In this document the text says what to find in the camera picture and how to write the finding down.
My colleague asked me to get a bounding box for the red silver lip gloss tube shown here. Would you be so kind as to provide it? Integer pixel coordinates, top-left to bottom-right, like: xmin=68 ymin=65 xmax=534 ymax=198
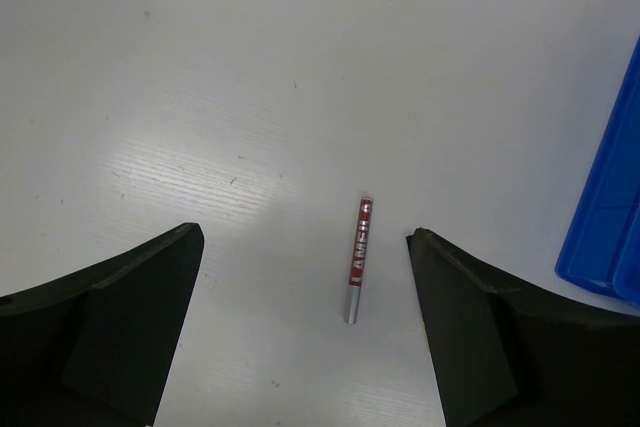
xmin=344 ymin=196 xmax=373 ymax=325

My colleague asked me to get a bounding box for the blue plastic organizer bin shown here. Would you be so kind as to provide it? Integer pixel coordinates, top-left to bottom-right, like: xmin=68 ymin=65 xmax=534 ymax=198
xmin=555 ymin=47 xmax=639 ymax=304

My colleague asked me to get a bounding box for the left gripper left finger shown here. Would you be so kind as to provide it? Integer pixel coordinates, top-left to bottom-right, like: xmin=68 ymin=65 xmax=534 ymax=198
xmin=1 ymin=223 xmax=204 ymax=426

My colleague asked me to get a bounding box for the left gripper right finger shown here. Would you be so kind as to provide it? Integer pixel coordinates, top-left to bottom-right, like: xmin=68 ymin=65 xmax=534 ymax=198
xmin=407 ymin=228 xmax=639 ymax=426

